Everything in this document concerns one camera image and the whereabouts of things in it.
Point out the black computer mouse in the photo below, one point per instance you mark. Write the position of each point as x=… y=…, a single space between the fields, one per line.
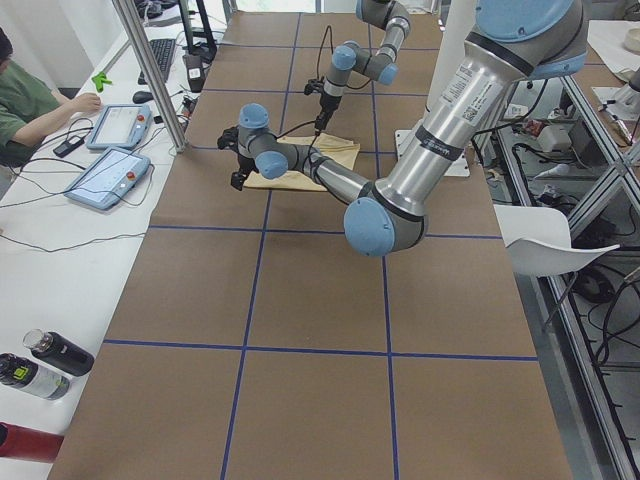
x=141 y=97

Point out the person in green shirt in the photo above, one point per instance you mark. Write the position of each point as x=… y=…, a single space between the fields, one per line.
x=31 y=111

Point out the silver bottle with black cap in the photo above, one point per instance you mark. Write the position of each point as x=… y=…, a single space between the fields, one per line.
x=31 y=378

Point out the red bottle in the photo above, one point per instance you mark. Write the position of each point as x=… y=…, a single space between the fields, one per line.
x=21 y=443

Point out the grey aluminium frame post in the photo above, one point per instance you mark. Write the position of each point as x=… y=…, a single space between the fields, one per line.
x=146 y=59

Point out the black bottle with clear cap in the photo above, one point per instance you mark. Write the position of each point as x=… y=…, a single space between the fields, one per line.
x=56 y=350

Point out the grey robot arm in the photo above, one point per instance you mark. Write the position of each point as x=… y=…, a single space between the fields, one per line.
x=510 y=41
x=389 y=16

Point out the green plastic clamp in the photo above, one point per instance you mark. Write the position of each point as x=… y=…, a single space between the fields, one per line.
x=100 y=80

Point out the white plastic chair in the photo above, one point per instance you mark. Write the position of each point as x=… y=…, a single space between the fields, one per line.
x=538 y=241

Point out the far teach pendant tablet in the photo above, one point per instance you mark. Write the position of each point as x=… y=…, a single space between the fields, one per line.
x=119 y=125

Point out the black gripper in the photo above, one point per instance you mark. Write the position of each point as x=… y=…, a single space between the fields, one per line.
x=327 y=102
x=244 y=163

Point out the near teach pendant tablet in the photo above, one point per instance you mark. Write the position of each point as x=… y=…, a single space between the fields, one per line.
x=108 y=179

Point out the teach pendant tablet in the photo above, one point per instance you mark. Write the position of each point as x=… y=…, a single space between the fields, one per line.
x=108 y=179
x=119 y=125

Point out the black keyboard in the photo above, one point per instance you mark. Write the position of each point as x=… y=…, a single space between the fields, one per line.
x=163 y=50

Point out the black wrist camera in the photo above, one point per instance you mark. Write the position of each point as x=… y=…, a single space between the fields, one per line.
x=229 y=139
x=314 y=86

